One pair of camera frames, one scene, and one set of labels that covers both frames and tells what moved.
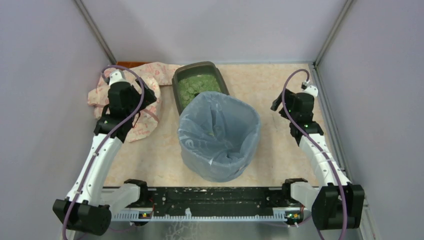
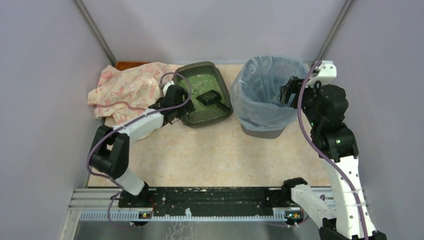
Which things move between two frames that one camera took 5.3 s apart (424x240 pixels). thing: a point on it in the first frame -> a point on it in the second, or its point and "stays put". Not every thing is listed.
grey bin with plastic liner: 218,134 -> 256,90
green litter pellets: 190,86 stays put
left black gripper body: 145,98 -> 180,103
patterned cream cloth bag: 155,74 stays put
